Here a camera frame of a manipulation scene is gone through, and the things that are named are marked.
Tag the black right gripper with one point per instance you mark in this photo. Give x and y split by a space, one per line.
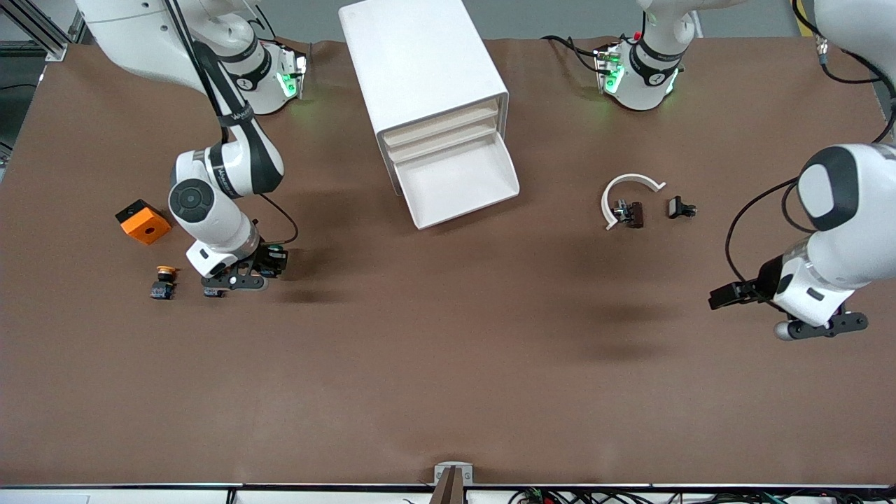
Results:
264 255

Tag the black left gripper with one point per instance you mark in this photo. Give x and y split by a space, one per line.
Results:
766 278

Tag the white plastic cabinet drawer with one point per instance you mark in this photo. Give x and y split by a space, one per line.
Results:
441 139
441 123
455 189

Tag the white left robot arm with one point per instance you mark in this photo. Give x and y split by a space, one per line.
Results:
854 259

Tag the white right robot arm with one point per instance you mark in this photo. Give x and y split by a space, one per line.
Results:
210 224

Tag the white drawer cabinet shell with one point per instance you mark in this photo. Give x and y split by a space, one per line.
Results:
420 56

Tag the small black plastic part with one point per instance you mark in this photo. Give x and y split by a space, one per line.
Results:
675 207

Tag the brown connector block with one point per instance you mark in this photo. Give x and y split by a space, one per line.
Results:
635 213

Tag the orange box with hole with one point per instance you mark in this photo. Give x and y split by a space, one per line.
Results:
147 227

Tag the white curved plastic clip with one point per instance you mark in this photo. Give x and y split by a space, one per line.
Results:
633 177

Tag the brown table cover mat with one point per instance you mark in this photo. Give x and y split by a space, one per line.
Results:
448 350

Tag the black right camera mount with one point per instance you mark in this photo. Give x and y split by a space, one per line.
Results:
227 282

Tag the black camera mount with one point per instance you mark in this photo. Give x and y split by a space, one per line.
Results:
833 326
227 282

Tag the red push button switch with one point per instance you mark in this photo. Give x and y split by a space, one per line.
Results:
213 293

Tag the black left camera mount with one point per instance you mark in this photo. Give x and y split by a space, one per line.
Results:
833 326

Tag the yellow push button switch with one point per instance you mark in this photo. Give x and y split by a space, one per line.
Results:
162 288

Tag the grey metal bracket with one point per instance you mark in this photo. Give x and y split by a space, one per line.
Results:
439 474

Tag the white table edge rail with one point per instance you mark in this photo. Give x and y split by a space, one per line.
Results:
140 494

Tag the brown tapered post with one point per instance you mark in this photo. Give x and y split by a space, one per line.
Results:
448 490

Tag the aluminium frame post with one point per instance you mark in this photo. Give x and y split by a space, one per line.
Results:
56 50

